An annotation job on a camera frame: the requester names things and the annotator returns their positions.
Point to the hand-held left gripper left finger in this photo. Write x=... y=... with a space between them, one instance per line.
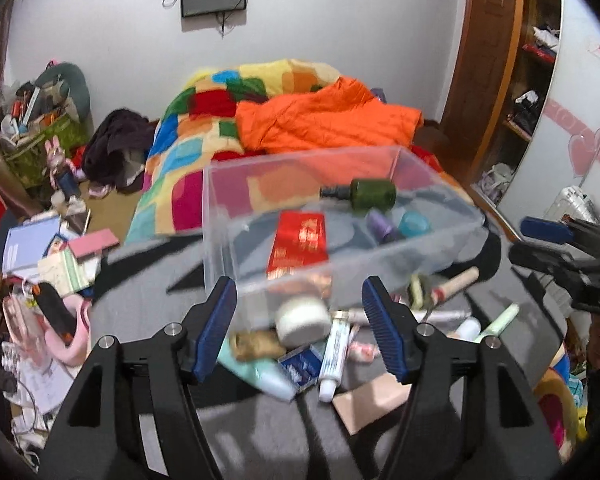
x=215 y=330

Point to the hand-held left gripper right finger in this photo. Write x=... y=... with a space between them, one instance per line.
x=385 y=330

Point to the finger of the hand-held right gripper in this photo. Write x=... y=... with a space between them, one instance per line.
x=535 y=256
x=545 y=230

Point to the pale teal tube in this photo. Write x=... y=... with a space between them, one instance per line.
x=260 y=377

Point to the white round jar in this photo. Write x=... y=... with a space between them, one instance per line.
x=302 y=322

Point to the clear plastic storage box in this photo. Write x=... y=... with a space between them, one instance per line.
x=240 y=195

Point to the pink white candy packet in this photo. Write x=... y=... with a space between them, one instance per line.
x=362 y=351

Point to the brown packet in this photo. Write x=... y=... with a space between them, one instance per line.
x=257 y=345

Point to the olive green roller bottle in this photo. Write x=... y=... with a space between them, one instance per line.
x=420 y=292

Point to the white toothpaste tube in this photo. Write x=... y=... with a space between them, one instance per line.
x=335 y=355

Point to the pale green tube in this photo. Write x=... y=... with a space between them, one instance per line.
x=500 y=320

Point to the beige cardboard piece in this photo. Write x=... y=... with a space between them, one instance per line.
x=370 y=402

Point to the beige rolled tube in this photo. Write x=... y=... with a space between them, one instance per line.
x=457 y=282

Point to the small white bottle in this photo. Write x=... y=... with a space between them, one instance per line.
x=467 y=329

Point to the grey blanket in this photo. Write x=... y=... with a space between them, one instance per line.
x=145 y=275

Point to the small blue box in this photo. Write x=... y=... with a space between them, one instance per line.
x=300 y=365

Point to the purple bottle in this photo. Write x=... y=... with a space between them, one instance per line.
x=380 y=225

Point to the teal round jar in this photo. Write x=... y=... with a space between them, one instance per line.
x=414 y=224

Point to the yellow pink plush toy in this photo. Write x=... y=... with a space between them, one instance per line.
x=560 y=410

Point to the red flat box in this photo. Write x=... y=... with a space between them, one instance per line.
x=300 y=242

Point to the dark green bottle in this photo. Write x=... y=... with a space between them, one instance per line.
x=372 y=196

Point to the pink notebook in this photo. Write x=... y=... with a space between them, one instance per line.
x=94 y=242

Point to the green white booklet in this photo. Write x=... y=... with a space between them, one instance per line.
x=62 y=272

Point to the wooden wardrobe shelves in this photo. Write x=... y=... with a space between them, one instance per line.
x=535 y=60

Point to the white heart print wardrobe door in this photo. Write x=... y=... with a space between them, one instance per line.
x=575 y=60

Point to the clear pink bag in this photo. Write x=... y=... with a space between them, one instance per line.
x=22 y=322

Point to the brown wooden door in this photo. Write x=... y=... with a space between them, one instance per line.
x=480 y=45

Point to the colourful patchwork blanket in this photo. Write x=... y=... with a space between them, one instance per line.
x=200 y=130

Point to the blue white book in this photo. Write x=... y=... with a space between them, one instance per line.
x=27 y=242

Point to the dark clothes pile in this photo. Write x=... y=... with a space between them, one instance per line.
x=115 y=145

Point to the purple garment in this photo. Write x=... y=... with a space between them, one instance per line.
x=378 y=94

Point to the orange puffer jacket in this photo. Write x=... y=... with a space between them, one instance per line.
x=320 y=120

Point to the pink bunny toy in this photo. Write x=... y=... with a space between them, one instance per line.
x=60 y=165

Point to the green storage bag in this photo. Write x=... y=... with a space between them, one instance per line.
x=40 y=155

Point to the grey neck pillow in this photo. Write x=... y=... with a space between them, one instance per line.
x=77 y=85

